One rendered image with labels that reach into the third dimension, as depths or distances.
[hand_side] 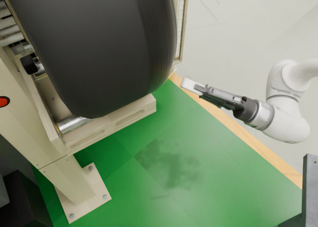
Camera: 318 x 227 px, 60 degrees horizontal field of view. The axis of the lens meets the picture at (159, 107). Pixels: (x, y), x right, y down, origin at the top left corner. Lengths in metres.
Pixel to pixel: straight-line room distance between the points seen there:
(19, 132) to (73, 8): 0.56
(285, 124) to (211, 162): 0.98
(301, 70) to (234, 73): 1.36
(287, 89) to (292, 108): 0.06
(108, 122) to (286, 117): 0.57
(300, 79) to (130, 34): 0.58
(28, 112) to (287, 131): 0.80
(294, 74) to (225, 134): 1.06
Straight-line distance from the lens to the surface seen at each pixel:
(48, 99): 1.15
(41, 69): 1.11
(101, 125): 0.96
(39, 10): 0.55
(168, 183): 1.77
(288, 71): 0.98
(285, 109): 0.94
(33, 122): 0.97
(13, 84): 0.83
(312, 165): 1.26
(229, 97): 0.83
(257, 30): 2.69
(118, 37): 0.57
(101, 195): 1.77
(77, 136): 0.96
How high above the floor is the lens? 1.69
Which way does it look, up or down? 57 degrees down
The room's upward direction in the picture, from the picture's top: straight up
